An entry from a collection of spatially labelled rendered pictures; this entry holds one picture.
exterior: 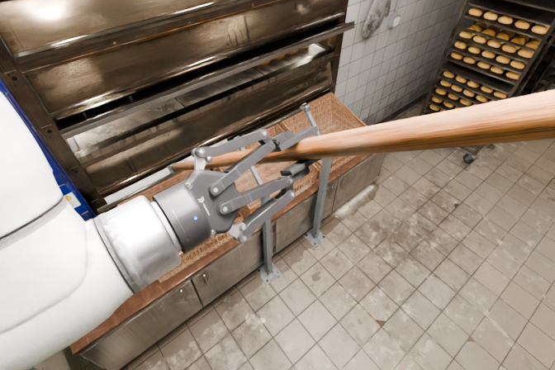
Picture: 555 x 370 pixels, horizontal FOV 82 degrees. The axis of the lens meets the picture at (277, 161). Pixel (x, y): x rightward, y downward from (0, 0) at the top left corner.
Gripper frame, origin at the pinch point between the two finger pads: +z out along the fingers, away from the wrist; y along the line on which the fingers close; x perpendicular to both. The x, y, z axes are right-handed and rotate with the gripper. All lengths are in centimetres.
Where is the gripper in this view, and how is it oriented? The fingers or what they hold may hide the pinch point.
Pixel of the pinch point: (300, 150)
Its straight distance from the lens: 45.1
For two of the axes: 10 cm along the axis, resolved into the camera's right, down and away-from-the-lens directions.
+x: 4.8, -0.4, -8.8
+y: 4.0, 9.0, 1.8
